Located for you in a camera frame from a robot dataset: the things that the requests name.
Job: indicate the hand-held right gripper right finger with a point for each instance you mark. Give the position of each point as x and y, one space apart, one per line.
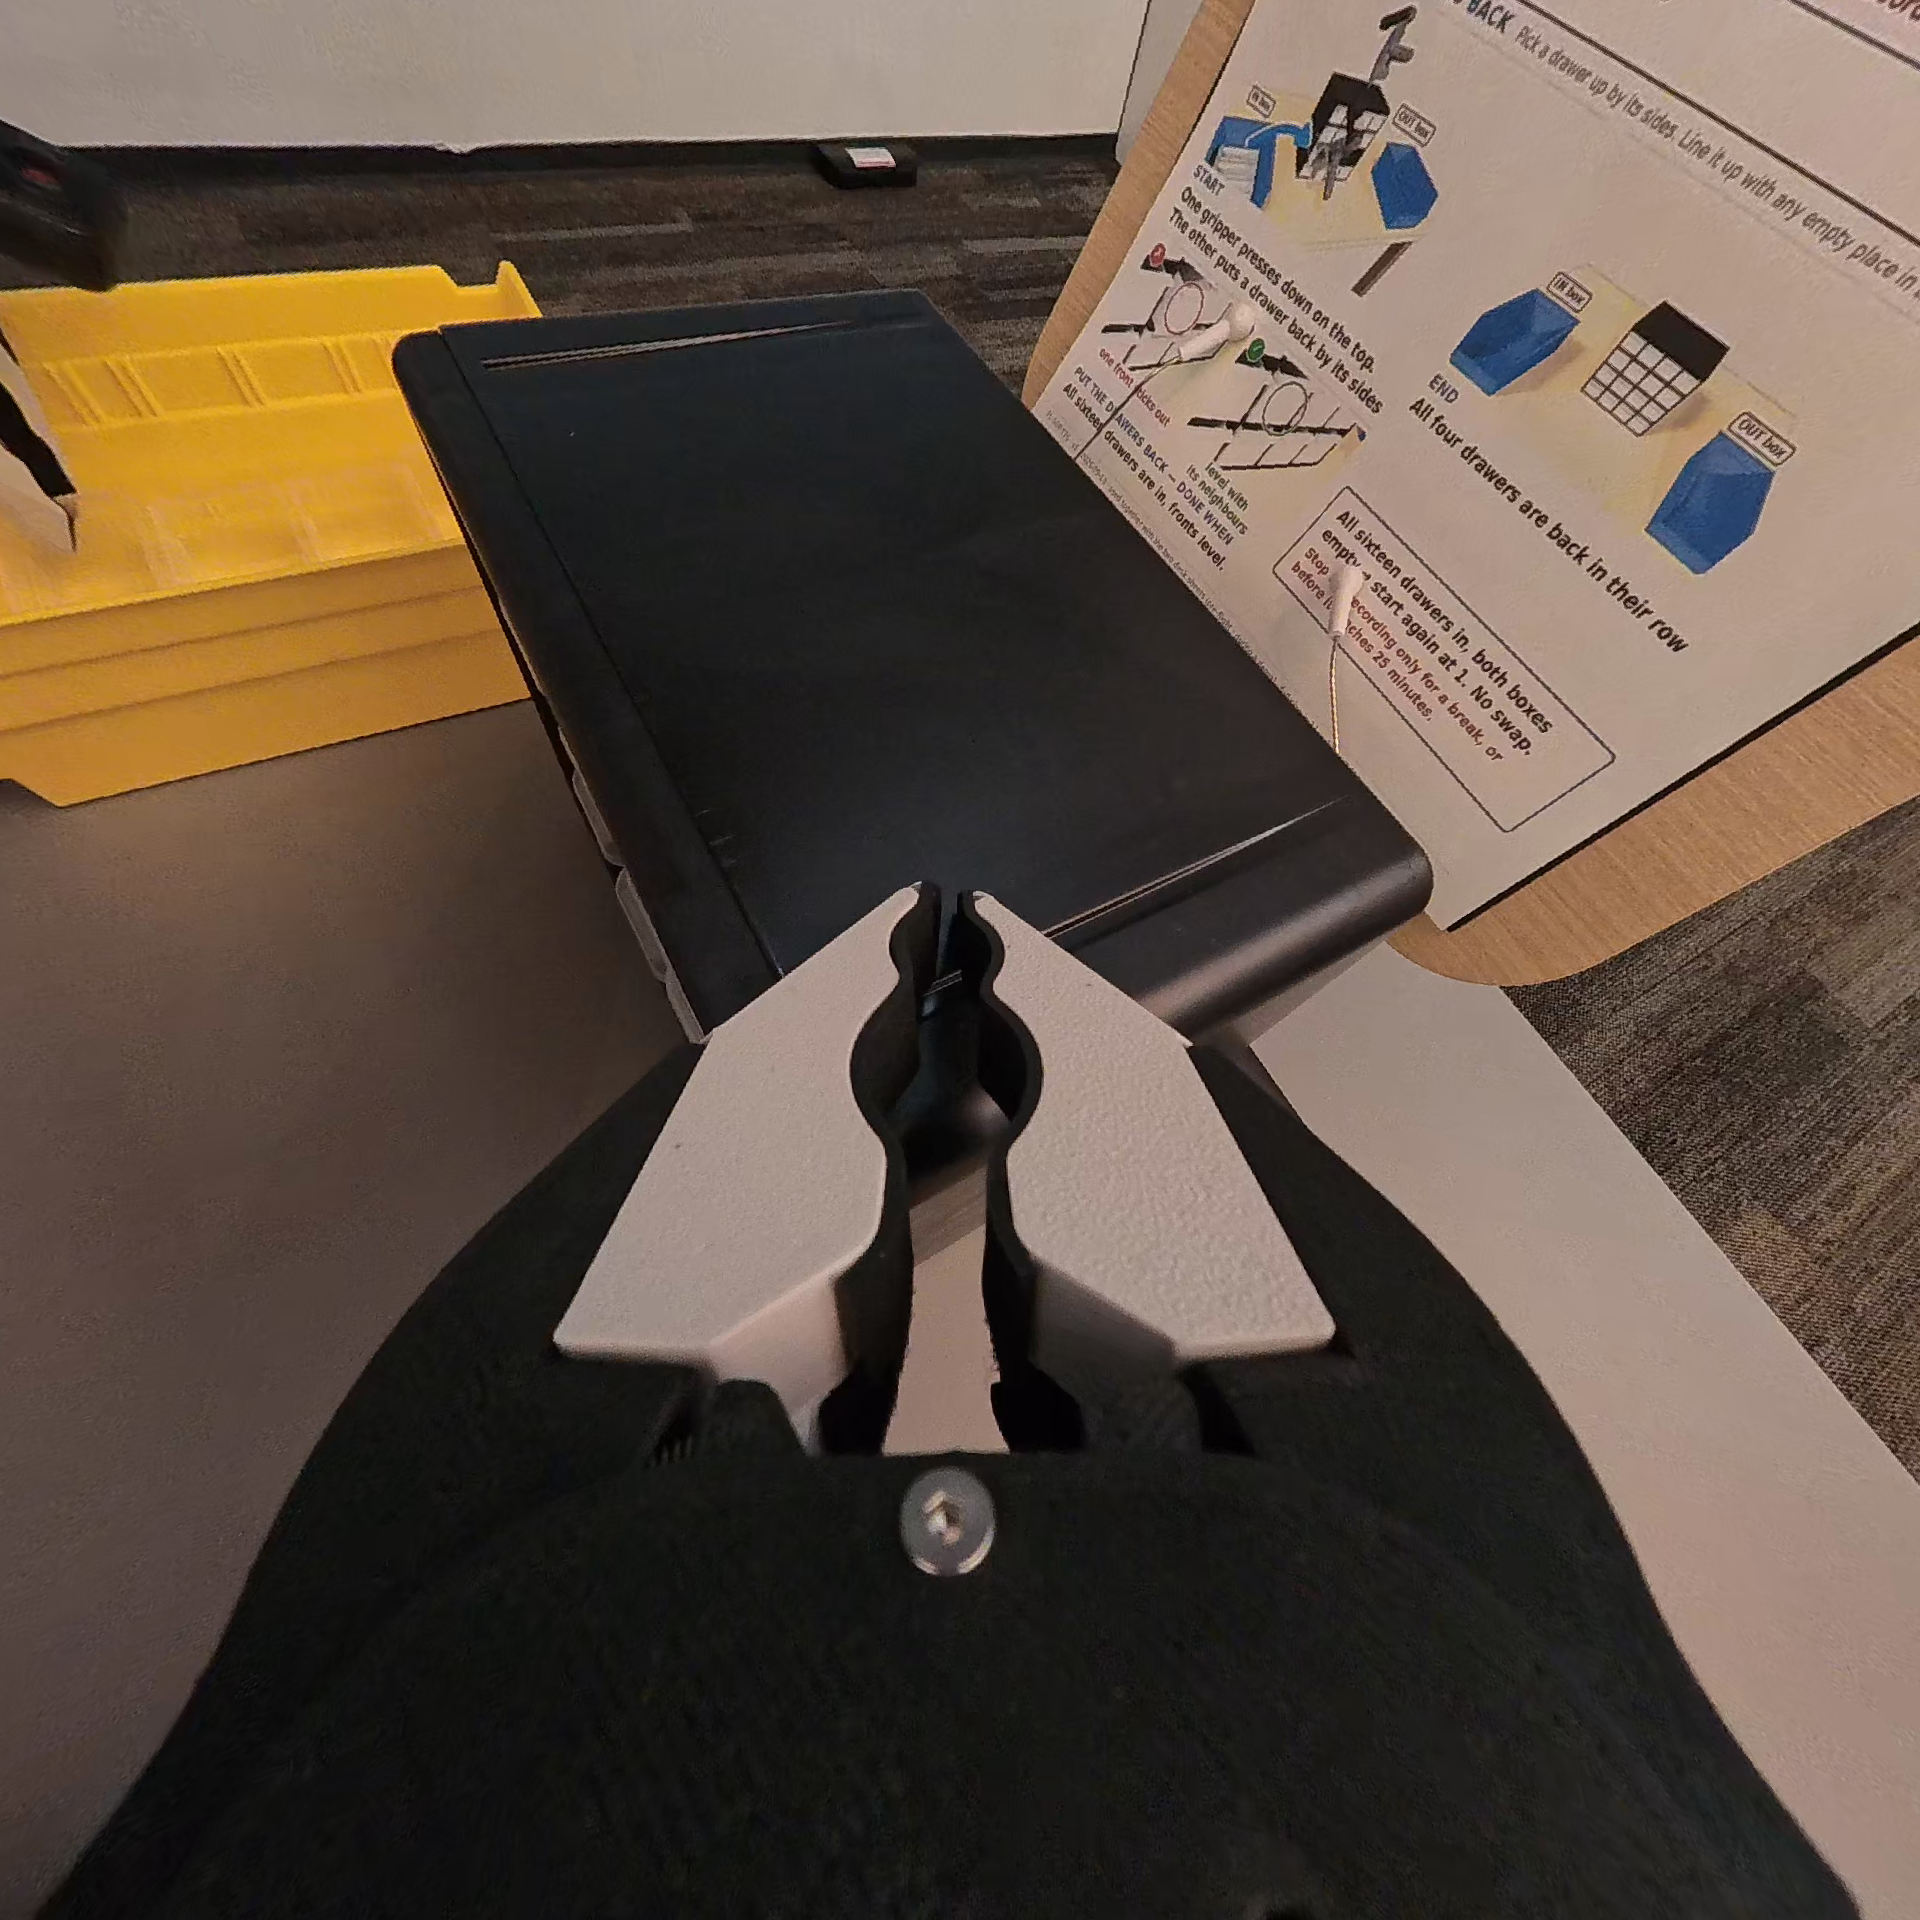
1155 1188

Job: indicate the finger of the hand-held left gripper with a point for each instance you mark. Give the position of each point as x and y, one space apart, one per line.
27 450

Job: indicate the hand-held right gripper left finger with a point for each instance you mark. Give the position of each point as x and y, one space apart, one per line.
749 1188

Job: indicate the yellow storage bin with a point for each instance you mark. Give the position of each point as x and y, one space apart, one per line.
223 660

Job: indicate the black drawer cabinet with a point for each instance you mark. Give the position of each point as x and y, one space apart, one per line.
898 601

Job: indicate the instruction poster on board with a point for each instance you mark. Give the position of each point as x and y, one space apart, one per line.
1682 855

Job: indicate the small black floor device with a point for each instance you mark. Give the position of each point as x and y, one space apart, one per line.
869 163

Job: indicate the printed instruction poster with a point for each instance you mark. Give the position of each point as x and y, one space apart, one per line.
1503 371

